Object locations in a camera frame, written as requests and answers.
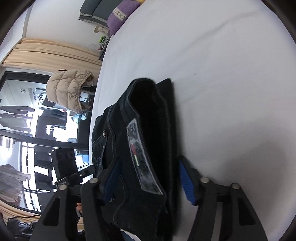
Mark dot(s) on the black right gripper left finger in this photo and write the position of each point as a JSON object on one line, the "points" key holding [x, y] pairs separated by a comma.
{"points": [[74, 212]]}

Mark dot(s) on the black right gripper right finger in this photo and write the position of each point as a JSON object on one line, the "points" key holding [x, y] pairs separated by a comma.
{"points": [[239, 220]]}

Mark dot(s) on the dark black denim pants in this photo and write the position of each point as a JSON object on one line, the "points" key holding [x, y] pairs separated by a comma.
{"points": [[139, 132]]}

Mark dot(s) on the large black framed window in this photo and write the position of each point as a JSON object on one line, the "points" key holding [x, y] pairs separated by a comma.
{"points": [[32, 127]]}

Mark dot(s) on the beige puffer jacket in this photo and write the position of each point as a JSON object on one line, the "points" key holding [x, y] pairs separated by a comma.
{"points": [[64, 88]]}

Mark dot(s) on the black bedside drawer cabinet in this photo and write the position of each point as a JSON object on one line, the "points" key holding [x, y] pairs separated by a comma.
{"points": [[102, 53]]}

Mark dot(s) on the beige curtain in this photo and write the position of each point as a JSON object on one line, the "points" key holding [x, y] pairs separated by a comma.
{"points": [[51, 56]]}

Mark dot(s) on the dark grey padded headboard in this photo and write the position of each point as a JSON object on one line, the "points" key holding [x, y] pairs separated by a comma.
{"points": [[97, 11]]}

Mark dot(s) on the purple cushion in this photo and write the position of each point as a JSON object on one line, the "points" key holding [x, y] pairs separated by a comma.
{"points": [[120, 14]]}

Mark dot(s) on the yellow cushion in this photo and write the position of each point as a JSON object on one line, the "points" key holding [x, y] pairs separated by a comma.
{"points": [[141, 1]]}

